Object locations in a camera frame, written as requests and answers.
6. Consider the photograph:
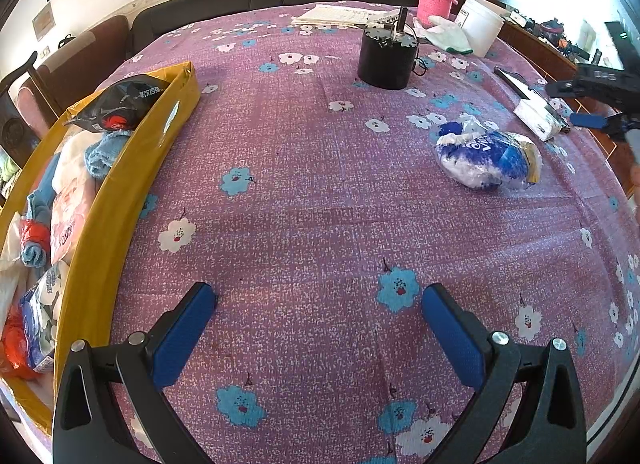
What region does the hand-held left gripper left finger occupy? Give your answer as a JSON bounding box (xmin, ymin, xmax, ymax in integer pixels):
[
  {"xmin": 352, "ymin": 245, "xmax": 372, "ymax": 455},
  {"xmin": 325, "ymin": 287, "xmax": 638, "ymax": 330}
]
[{"xmin": 52, "ymin": 281, "xmax": 218, "ymax": 464}]

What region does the blue towel with red wrap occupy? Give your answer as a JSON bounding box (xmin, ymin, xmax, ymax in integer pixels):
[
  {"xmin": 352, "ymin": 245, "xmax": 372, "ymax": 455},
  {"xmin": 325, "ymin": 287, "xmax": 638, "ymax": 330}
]
[{"xmin": 20, "ymin": 191, "xmax": 54, "ymax": 268}]

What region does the white paper notebook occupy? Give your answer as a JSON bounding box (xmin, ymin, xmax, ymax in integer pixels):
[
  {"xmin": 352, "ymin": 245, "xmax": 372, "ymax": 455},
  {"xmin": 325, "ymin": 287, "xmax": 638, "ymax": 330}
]
[{"xmin": 291, "ymin": 3, "xmax": 397, "ymax": 29}]

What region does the white fabric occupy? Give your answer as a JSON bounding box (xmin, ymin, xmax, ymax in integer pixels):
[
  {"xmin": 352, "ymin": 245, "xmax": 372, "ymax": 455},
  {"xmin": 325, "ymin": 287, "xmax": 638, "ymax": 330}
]
[{"xmin": 55, "ymin": 134, "xmax": 101, "ymax": 180}]

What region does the red plastic bag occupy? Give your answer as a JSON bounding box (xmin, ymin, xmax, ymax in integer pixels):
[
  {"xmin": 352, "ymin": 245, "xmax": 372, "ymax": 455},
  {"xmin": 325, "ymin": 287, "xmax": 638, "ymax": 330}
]
[{"xmin": 0, "ymin": 304, "xmax": 39, "ymax": 383}]

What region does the white plastic bucket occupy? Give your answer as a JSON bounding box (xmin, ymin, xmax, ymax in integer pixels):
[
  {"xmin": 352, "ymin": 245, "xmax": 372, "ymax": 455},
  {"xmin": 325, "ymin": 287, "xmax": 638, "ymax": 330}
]
[{"xmin": 455, "ymin": 0, "xmax": 504, "ymax": 58}]

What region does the brown chair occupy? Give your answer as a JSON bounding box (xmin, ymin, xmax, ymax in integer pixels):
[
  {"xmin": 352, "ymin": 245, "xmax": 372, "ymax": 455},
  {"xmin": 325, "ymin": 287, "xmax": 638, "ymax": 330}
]
[{"xmin": 37, "ymin": 14, "xmax": 132, "ymax": 116}]

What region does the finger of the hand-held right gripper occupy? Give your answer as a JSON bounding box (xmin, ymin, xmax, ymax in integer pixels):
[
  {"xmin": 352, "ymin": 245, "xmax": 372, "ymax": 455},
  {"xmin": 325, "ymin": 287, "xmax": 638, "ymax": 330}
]
[
  {"xmin": 545, "ymin": 69, "xmax": 624, "ymax": 97},
  {"xmin": 569, "ymin": 111, "xmax": 629, "ymax": 134}
]

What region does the black cylindrical container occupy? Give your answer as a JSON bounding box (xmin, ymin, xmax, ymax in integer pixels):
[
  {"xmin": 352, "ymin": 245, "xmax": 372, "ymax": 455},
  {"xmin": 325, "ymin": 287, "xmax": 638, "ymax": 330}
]
[{"xmin": 357, "ymin": 7, "xmax": 419, "ymax": 91}]

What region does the pink white pack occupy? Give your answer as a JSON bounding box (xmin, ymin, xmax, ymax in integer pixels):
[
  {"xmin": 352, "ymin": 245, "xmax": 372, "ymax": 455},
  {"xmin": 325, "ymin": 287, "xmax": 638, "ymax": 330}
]
[{"xmin": 47, "ymin": 164, "xmax": 99, "ymax": 270}]

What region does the purple floral tablecloth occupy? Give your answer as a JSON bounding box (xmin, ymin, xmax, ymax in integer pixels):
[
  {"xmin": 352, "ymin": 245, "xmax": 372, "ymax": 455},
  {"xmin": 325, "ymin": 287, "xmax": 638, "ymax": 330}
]
[{"xmin": 30, "ymin": 0, "xmax": 640, "ymax": 464}]

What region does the white work glove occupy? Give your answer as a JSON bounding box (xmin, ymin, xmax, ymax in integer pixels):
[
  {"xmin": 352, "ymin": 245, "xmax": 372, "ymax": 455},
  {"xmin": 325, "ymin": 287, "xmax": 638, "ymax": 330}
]
[{"xmin": 412, "ymin": 14, "xmax": 474, "ymax": 55}]

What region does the yellow cardboard box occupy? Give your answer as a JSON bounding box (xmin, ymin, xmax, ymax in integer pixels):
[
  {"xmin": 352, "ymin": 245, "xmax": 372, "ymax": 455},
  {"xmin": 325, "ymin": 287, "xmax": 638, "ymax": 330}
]
[{"xmin": 0, "ymin": 61, "xmax": 202, "ymax": 440}]

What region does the blue white plastic pack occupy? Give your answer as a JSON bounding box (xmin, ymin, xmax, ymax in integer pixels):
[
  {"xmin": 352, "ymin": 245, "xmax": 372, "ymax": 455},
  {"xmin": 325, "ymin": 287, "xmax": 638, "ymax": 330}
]
[{"xmin": 435, "ymin": 116, "xmax": 543, "ymax": 190}]

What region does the small wall plaque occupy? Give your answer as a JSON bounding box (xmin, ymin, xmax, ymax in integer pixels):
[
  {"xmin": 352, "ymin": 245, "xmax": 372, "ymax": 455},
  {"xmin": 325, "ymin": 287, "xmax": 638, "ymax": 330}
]
[{"xmin": 32, "ymin": 1, "xmax": 55, "ymax": 38}]

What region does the black snack packet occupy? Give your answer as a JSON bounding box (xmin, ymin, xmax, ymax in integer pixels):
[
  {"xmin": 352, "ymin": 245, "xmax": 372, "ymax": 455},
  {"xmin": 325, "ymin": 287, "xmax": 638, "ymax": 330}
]
[{"xmin": 64, "ymin": 73, "xmax": 174, "ymax": 134}]

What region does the wooden sideboard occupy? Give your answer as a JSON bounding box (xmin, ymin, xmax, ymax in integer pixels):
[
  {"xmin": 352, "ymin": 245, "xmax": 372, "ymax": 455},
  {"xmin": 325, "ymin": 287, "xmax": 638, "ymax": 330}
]
[{"xmin": 497, "ymin": 14, "xmax": 640, "ymax": 205}]

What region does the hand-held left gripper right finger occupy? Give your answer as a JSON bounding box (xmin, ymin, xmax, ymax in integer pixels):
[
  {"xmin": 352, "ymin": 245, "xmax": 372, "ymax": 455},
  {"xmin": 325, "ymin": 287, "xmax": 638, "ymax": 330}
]
[{"xmin": 421, "ymin": 283, "xmax": 587, "ymax": 464}]

